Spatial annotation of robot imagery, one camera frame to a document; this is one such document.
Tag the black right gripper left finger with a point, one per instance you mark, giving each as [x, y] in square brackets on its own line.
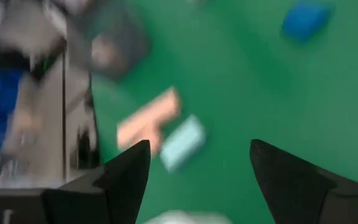
[117, 193]

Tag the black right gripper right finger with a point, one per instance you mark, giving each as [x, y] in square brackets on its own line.
[294, 193]

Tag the short salmon block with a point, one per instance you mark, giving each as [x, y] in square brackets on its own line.
[154, 140]

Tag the mint rectangular block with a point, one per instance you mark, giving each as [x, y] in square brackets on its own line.
[182, 143]

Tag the long salmon block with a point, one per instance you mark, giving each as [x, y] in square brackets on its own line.
[154, 112]

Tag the salmon cube block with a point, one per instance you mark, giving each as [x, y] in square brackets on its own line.
[104, 53]

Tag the blue cube block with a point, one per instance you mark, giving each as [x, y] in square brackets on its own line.
[306, 20]

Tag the blue object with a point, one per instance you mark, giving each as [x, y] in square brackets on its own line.
[0, 109]

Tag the dark grey translucent bin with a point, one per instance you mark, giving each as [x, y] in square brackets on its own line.
[129, 31]

